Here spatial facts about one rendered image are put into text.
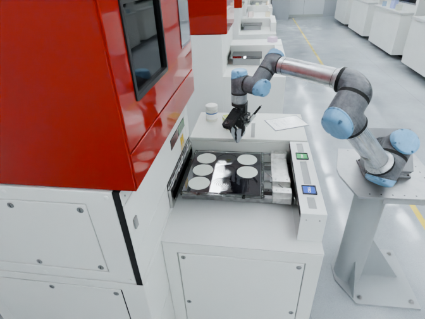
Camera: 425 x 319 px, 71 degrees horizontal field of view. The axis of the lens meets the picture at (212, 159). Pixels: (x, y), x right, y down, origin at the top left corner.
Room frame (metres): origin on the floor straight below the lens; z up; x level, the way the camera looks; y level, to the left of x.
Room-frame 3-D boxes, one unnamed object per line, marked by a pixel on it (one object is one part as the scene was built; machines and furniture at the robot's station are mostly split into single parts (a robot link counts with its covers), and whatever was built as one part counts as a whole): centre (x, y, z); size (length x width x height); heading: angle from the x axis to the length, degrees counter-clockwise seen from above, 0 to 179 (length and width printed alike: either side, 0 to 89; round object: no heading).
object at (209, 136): (1.57, -0.22, 0.89); 0.62 x 0.35 x 0.14; 80
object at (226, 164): (1.20, -0.06, 0.90); 0.34 x 0.34 x 0.01; 80
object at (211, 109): (1.66, -0.01, 1.01); 0.07 x 0.07 x 0.10
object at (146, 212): (1.05, 0.20, 1.02); 0.82 x 0.03 x 0.40; 170
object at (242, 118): (1.35, -0.14, 1.13); 0.09 x 0.08 x 0.12; 142
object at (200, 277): (1.26, -0.17, 0.41); 0.97 x 0.64 x 0.82; 170
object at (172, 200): (1.22, 0.15, 0.89); 0.44 x 0.02 x 0.10; 170
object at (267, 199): (1.07, -0.10, 0.84); 0.50 x 0.02 x 0.03; 80
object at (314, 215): (1.08, -0.40, 0.89); 0.55 x 0.09 x 0.14; 170
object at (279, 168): (1.17, -0.32, 0.87); 0.36 x 0.08 x 0.03; 170
